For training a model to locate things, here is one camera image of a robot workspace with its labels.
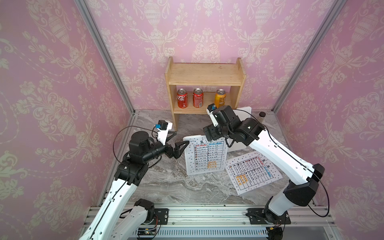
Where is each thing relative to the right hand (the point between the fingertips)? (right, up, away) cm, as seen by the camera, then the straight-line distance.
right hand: (212, 126), depth 72 cm
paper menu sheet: (-3, -16, +7) cm, 18 cm away
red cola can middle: (-7, +17, +15) cm, 23 cm away
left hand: (-14, -5, -7) cm, 16 cm away
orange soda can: (+6, +16, +14) cm, 22 cm away
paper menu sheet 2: (+26, -27, +18) cm, 41 cm away
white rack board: (-13, -6, -2) cm, 14 cm away
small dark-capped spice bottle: (+39, +6, +34) cm, 52 cm away
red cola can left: (-16, +16, +14) cm, 27 cm away
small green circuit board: (-32, -50, -1) cm, 59 cm away
